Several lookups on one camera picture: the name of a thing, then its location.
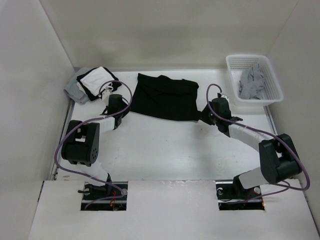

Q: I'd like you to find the folded grey tank top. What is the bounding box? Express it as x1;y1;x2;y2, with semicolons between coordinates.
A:
64;67;90;105

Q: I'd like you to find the folded white tank top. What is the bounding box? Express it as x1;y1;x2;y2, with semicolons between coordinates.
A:
79;66;116;97

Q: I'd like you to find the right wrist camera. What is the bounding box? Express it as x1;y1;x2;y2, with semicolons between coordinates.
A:
217;92;229;100

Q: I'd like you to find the folded black tank top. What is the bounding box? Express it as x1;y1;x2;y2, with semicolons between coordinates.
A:
76;66;122;102

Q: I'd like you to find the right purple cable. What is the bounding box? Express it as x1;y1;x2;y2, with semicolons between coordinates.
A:
205;83;312;201

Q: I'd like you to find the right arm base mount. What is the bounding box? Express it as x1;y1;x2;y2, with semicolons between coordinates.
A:
215;178;265;211

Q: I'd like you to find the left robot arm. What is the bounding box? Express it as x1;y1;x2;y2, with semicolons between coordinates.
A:
61;94;129;167

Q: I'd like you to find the white plastic basket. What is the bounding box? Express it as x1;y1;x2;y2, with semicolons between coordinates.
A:
225;54;284;108

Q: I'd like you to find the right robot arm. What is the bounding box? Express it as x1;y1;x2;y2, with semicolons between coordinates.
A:
200;97;303;198

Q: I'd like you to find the black tank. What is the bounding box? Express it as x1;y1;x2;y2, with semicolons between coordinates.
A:
76;66;122;102
130;73;201;122

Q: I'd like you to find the grey tank top in basket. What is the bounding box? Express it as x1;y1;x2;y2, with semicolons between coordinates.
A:
239;64;266;100

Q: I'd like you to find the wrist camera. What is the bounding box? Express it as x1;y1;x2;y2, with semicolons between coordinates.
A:
217;92;229;100
100;86;113;100

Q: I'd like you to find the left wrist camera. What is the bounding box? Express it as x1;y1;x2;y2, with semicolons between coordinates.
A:
100;86;113;100

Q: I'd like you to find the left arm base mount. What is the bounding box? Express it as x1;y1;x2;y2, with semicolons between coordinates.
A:
78;174;129;212

